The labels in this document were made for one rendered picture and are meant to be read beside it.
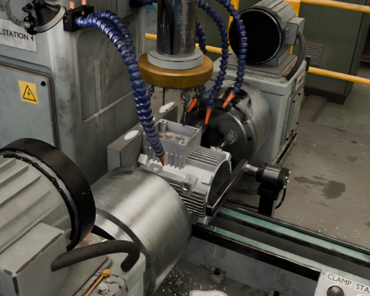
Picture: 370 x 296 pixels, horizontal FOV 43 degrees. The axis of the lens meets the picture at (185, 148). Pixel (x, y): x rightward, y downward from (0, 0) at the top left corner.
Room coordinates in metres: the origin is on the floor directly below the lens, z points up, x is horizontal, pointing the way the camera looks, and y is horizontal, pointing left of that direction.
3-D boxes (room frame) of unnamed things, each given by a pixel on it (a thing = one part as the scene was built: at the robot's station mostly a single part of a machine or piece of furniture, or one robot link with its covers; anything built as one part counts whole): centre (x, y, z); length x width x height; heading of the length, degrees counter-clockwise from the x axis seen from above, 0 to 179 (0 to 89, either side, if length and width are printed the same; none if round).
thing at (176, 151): (1.05, 0.03, 1.11); 0.12 x 0.11 x 0.07; 65
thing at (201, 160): (1.03, 0.00, 1.01); 0.20 x 0.19 x 0.19; 65
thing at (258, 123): (1.34, -0.14, 1.04); 0.41 x 0.25 x 0.25; 155
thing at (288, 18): (1.60, -0.30, 1.16); 0.33 x 0.26 x 0.42; 155
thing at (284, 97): (1.58, -0.25, 0.99); 0.35 x 0.31 x 0.37; 155
